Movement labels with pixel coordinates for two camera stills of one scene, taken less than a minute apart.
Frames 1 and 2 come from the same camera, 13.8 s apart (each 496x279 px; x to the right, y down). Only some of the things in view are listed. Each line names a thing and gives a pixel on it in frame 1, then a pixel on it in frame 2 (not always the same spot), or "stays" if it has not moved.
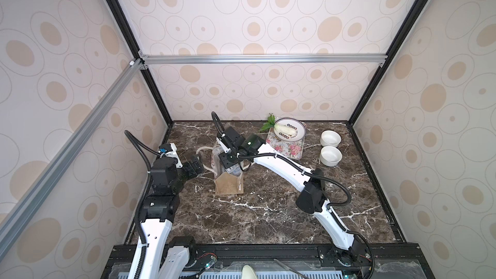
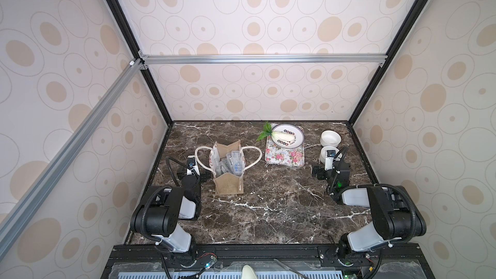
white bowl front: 330,155 stays
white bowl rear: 330,138 stays
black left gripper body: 189,170 -> 198,181
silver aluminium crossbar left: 19,215 stays
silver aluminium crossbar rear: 265,59 stays
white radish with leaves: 278,127 -> 267,131
